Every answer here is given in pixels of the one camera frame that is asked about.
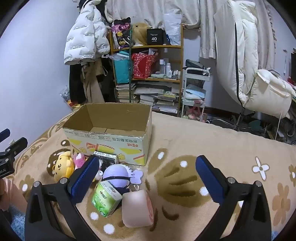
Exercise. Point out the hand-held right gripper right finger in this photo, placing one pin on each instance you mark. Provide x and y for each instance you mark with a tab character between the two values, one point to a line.
208	180

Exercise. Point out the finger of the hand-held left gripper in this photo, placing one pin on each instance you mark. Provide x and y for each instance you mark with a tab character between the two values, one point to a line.
18	145
4	135

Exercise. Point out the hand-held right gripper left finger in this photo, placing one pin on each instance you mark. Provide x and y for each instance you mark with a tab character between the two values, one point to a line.
85	178

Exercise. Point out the small white plush toy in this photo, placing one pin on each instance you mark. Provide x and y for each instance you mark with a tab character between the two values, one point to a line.
100	173

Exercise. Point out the pink plush toy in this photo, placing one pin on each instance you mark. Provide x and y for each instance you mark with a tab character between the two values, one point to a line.
78	160

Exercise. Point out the yellow dog plush toy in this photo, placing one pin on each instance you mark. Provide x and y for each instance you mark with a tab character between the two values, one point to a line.
63	164

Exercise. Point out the green tissue pack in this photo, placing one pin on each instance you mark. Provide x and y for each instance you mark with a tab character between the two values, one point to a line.
105	199

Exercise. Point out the lilac-headed blindfolded plush doll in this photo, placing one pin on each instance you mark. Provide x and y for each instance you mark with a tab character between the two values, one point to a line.
115	175

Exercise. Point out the printed cardboard box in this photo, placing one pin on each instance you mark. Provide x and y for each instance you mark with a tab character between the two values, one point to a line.
129	143

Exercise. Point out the pink roll cake plush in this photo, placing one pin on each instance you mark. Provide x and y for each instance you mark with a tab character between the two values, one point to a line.
135	208

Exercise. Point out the person's left forearm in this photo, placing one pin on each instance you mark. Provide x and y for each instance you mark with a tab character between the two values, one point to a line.
11	194

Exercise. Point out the black packet white label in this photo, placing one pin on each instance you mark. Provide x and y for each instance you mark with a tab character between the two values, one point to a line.
107	159

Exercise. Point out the brown printed blanket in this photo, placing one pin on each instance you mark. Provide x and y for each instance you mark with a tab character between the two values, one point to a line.
185	143

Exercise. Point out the lilac flower-shaped tag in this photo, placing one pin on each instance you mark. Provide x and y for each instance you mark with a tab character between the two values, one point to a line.
137	176

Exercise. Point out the person's blue fuzzy clothing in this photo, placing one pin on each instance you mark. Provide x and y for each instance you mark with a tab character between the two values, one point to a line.
17	223

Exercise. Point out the yellow toy pack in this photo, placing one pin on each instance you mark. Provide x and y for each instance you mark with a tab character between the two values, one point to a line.
69	102

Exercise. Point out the pink toys in cart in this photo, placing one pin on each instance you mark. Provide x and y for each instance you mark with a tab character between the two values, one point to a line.
195	113

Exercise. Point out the black hanging coat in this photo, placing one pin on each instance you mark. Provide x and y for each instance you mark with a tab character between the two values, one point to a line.
76	83

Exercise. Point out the folded light blue cloth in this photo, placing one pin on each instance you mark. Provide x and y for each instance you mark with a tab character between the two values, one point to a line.
195	91

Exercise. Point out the beige hanging garment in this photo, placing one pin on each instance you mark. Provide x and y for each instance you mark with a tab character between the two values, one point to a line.
92	85

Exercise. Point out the stack of books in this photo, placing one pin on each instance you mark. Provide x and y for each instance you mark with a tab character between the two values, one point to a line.
126	93

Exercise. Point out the pile of books and papers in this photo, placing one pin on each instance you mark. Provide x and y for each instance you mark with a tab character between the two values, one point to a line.
157	98

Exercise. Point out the black hanging garment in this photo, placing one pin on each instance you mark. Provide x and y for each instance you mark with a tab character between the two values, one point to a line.
108	83

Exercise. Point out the white trolley cart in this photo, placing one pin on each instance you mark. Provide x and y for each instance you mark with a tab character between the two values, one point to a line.
196	77

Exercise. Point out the teal bag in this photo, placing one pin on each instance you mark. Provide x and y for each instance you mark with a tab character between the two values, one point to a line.
121	69

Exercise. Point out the black bag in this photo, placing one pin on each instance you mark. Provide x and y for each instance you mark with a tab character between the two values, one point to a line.
194	64

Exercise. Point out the group of white cosmetic bottles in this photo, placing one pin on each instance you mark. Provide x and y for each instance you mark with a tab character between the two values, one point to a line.
167	68

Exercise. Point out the white puffer jacket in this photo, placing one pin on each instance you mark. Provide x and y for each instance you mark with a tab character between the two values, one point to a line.
81	34

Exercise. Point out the red patterned gift bag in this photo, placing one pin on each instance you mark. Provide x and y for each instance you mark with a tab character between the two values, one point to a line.
143	66

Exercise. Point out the cream quilt black zipper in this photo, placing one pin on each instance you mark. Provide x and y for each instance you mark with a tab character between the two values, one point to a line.
245	46

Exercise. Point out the dark cabinet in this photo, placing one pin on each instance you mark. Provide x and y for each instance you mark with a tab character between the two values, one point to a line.
292	67

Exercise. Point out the wooden shelf unit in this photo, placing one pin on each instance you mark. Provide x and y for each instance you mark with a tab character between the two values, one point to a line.
157	47

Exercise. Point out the dark printed cartoon bag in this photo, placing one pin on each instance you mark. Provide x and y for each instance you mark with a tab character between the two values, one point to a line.
121	32

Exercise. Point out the black box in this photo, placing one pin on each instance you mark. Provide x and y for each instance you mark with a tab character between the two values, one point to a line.
156	37

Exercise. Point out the blond wig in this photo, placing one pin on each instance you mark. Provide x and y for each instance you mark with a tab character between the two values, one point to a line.
140	34

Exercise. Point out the clear plastic bag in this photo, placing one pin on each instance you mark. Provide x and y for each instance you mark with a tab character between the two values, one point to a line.
172	27

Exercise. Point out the white hanging cloth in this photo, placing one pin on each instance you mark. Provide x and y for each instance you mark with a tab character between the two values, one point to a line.
143	11

